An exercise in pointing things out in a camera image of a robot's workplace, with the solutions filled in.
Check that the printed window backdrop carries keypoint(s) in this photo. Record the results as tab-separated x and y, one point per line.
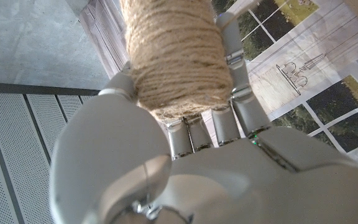
291	62

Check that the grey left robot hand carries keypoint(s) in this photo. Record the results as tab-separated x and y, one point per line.
228	180

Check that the jute twine spool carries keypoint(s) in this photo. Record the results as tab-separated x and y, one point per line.
179	56

